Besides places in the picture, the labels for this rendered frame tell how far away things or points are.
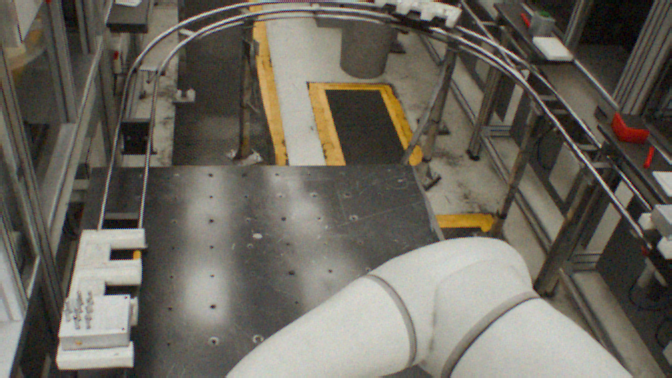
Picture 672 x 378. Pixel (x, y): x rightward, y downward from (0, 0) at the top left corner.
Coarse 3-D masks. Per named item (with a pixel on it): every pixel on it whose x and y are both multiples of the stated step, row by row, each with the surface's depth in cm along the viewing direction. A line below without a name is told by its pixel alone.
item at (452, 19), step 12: (384, 0) 276; (396, 0) 279; (408, 0) 276; (420, 0) 276; (396, 12) 274; (408, 12) 277; (420, 12) 277; (432, 12) 269; (444, 12) 273; (456, 12) 272; (408, 24) 275; (420, 24) 273; (432, 24) 271
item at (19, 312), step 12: (0, 216) 108; (0, 228) 108; (0, 240) 108; (0, 252) 108; (12, 252) 114; (0, 264) 110; (12, 264) 114; (0, 276) 112; (12, 276) 114; (12, 288) 114; (0, 300) 116; (12, 300) 116; (24, 300) 121; (0, 312) 118; (12, 312) 118; (24, 312) 120
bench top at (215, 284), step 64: (128, 192) 187; (192, 192) 190; (256, 192) 193; (320, 192) 197; (384, 192) 200; (128, 256) 167; (192, 256) 169; (256, 256) 172; (320, 256) 175; (384, 256) 178; (192, 320) 153; (256, 320) 155
